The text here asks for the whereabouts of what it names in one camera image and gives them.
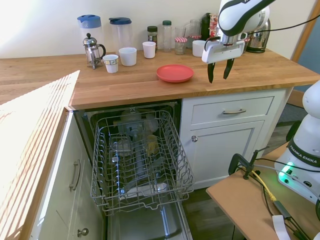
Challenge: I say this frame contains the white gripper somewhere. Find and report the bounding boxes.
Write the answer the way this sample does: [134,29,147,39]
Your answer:
[201,39,246,84]

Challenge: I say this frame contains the red round plate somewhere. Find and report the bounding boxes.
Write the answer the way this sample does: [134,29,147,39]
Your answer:
[156,64,195,84]

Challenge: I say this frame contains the steel dishwasher door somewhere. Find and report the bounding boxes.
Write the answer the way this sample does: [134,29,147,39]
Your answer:
[106,199,194,240]

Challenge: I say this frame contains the white mug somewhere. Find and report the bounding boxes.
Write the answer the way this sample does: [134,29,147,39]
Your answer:
[191,39,209,58]

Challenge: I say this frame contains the white cabinet drawer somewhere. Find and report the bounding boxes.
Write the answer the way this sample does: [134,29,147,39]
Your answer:
[190,95,275,125]

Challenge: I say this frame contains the red and white carton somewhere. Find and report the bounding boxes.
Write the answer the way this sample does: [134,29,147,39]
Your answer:
[209,13,221,39]

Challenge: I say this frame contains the small jar red gingham lid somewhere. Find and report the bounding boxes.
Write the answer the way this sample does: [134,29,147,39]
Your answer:
[174,36,189,56]

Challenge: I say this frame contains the black canister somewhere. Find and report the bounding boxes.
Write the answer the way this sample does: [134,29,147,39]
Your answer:
[200,12,212,41]

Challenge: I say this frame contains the stainless steel kettle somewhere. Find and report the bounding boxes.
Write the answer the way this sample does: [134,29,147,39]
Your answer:
[245,18,272,54]

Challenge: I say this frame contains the large empty glass jar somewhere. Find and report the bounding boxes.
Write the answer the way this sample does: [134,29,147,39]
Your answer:
[185,19,203,41]

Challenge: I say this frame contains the clear glass tumbler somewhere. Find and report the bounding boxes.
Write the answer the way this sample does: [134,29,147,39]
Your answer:
[174,26,187,39]

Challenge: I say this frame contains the clear bottle green lid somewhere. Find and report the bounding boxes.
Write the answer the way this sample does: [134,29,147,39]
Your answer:
[162,20,173,53]

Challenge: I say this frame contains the tall white cup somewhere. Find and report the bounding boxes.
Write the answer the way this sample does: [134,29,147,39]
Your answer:
[142,41,157,60]

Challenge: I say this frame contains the dark-lidded spice jar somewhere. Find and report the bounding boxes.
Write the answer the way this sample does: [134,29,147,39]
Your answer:
[146,25,159,50]

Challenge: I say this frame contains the white cabinet door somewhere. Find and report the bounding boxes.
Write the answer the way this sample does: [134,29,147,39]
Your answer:
[189,120,266,185]

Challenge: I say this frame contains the black table clamp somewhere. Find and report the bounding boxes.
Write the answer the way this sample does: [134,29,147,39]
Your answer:
[228,146,270,181]

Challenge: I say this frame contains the wide white cup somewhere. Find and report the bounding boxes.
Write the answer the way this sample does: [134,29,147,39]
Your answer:
[118,46,138,67]

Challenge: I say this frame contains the yellow item in rack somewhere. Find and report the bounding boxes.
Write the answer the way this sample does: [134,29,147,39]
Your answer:
[146,134,159,156]

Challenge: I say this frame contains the clear pitcher dark blue lid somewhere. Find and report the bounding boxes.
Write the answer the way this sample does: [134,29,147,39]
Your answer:
[108,16,133,55]

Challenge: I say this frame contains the patterned paper cup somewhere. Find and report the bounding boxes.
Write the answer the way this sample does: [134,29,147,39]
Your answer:
[102,54,119,74]

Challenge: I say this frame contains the clear drinking glass in rack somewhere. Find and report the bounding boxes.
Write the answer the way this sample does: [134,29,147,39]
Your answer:
[109,135,133,155]

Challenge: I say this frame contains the glass French press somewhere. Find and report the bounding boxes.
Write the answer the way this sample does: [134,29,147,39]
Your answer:
[82,32,107,70]

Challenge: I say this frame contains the clear pitcher light blue lid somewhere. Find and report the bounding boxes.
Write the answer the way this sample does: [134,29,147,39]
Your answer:
[76,14,104,55]

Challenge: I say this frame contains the white dish in rack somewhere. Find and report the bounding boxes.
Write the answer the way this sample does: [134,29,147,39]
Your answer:
[125,182,169,199]

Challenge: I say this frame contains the black power adapter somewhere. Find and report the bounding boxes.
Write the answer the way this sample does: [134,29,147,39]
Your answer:
[273,200,292,220]

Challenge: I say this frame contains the round metal cabinet knob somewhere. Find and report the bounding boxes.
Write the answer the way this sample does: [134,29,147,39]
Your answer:
[76,227,90,238]

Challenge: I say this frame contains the metal drawer bar handle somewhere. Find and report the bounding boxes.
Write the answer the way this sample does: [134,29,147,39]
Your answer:
[222,108,247,116]

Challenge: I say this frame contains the wooden door frame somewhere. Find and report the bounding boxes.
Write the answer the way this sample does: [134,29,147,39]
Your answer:
[290,16,320,74]

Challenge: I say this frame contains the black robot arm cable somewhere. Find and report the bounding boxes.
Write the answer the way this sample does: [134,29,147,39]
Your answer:
[204,9,320,51]

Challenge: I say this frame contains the grey wire dishwasher rack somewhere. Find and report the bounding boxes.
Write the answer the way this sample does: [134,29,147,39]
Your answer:
[90,109,196,217]

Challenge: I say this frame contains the yellow cable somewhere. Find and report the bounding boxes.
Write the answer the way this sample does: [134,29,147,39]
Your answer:
[250,169,277,202]

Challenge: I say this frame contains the white strap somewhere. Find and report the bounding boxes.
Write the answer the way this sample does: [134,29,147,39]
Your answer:
[271,214,291,240]

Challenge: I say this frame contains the metal cabinet bar handle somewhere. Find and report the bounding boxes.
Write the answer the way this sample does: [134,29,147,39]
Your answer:
[68,159,82,192]

